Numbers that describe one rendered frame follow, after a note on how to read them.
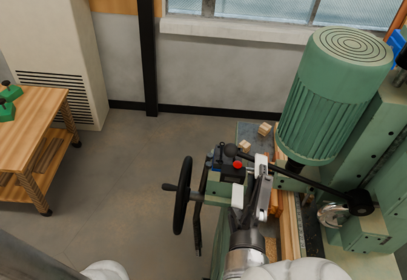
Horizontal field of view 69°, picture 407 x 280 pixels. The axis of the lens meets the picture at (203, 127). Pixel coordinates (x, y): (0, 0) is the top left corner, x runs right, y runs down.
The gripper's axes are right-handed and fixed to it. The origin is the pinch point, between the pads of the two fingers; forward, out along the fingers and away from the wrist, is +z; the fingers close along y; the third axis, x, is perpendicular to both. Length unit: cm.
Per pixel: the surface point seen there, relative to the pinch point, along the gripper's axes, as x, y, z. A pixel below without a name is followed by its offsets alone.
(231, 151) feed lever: 7.7, 7.6, -1.3
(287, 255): -20.7, -18.3, -8.9
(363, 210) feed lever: -30.4, 3.0, -2.4
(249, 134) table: -11.2, -25.2, 40.7
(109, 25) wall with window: 79, -62, 140
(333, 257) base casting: -43, -27, -1
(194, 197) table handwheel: 4.9, -37.3, 12.2
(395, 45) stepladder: -68, 12, 91
